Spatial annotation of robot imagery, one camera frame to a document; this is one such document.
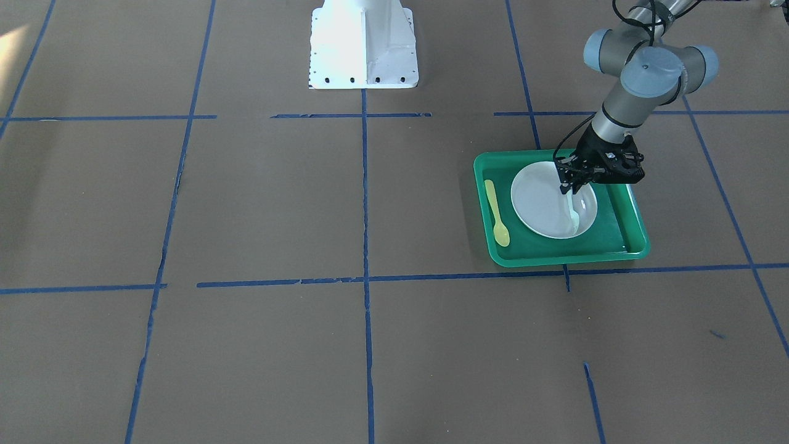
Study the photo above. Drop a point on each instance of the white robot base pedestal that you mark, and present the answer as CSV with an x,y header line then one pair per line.
x,y
362,44

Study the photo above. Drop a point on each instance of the white round plate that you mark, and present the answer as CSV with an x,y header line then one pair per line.
x,y
536,198

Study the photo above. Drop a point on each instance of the yellow plastic spoon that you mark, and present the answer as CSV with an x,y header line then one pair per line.
x,y
500,231

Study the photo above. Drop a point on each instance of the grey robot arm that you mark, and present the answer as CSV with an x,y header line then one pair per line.
x,y
649,74

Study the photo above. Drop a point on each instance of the white plastic fork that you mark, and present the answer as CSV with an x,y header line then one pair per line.
x,y
576,218

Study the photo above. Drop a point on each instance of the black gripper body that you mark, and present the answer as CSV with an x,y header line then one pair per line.
x,y
590,153

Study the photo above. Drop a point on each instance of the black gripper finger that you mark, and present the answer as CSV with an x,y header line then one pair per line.
x,y
577,182
565,185

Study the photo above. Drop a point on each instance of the green plastic tray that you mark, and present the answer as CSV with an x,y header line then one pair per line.
x,y
618,233

